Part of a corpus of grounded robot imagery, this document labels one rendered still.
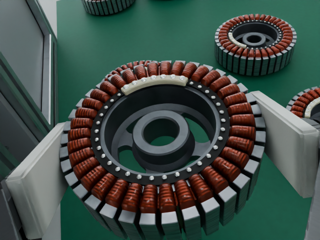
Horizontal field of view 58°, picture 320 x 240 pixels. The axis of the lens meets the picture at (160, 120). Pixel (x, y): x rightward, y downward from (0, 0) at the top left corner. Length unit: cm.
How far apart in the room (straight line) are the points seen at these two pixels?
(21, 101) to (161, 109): 18
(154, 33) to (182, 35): 5
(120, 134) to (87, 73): 31
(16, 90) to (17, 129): 4
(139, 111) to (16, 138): 19
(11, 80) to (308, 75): 37
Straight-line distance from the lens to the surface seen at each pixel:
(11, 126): 33
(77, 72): 50
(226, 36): 44
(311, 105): 35
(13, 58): 39
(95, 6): 61
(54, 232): 34
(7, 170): 29
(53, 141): 16
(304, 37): 52
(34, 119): 34
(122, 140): 18
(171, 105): 19
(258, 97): 17
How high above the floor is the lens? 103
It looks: 49 degrees down
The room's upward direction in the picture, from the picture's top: 12 degrees counter-clockwise
